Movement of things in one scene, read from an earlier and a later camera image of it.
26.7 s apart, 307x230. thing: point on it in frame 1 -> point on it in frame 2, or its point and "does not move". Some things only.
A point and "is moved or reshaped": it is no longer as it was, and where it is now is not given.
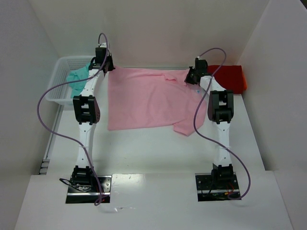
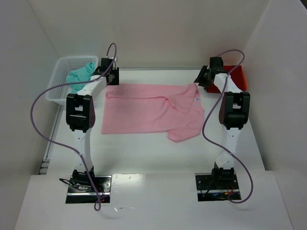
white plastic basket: x=62 y=68 does not move
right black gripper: x=191 y=76 -> x=202 y=77
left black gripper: x=109 y=66 -> x=114 y=77
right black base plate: x=209 y=189 does not move
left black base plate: x=75 y=196 does not move
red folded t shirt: x=231 y=77 does not move
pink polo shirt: x=143 y=97 is moved or reshaped
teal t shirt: x=76 y=88 does not move
